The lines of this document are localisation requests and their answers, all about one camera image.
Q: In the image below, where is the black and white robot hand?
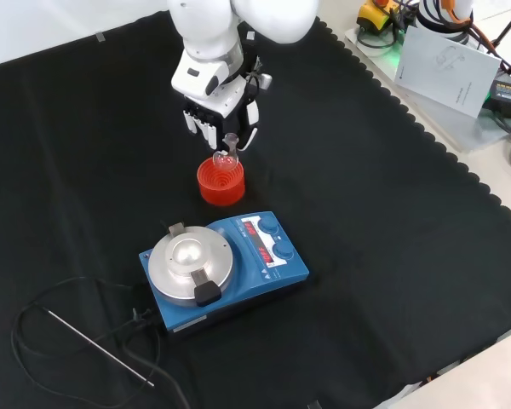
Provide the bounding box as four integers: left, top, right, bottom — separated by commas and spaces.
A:
171, 49, 262, 151

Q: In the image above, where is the clear round-bottom flask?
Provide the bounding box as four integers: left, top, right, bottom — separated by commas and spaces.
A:
212, 132, 242, 169

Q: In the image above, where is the red ribbed flask holder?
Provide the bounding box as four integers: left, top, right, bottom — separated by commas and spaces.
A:
196, 156, 245, 207

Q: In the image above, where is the heater with blue base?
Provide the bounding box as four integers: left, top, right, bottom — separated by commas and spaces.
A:
138, 210, 311, 338

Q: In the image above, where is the yellow stop button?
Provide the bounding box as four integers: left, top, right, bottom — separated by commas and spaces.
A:
356, 0, 405, 32

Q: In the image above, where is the black bench cloth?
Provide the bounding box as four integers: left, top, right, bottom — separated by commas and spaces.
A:
0, 9, 511, 409

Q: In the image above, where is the white paper booklet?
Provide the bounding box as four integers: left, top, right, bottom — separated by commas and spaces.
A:
393, 26, 503, 119

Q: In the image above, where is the pale grey base board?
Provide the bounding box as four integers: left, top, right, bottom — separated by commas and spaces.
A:
344, 16, 511, 155

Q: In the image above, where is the thin metal probe rod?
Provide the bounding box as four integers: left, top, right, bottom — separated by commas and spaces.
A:
42, 307, 156, 388

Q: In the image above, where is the black power adapter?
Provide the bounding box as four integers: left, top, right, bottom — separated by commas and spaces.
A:
481, 78, 511, 121

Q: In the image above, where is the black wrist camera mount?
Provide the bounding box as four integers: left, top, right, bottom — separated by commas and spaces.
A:
237, 25, 266, 103

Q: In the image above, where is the black heater power cable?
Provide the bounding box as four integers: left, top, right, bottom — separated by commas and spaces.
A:
10, 276, 193, 409

